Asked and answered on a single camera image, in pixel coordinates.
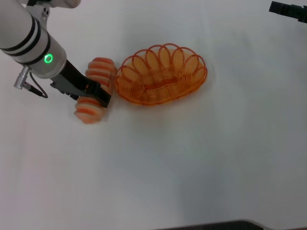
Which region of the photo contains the orange striped bread toy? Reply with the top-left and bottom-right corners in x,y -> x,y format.
73,57 -> 118,125

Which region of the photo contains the dark rounded robot base edge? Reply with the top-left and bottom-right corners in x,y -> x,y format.
165,219 -> 267,230

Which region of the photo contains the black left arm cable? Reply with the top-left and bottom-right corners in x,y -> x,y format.
13,66 -> 49,99

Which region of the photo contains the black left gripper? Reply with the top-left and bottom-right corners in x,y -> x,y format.
49,58 -> 112,109

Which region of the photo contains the orange wire basket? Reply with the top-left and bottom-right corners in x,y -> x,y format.
115,43 -> 208,106

